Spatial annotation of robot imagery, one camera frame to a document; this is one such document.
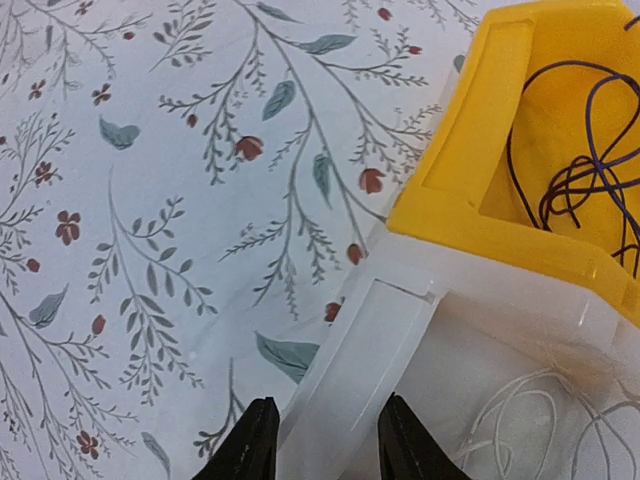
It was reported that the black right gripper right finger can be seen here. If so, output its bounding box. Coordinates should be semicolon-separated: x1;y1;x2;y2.
377;393;470;480

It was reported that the white translucent plastic bin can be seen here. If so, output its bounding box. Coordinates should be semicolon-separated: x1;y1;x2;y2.
275;64;640;480

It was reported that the thin white cable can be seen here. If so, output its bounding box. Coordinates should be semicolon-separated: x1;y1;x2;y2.
452;364;640;480

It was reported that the left yellow plastic bin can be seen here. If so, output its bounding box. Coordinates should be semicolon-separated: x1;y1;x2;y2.
387;1;639;322

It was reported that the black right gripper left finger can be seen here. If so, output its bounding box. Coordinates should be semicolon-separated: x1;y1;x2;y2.
193;397;280;480

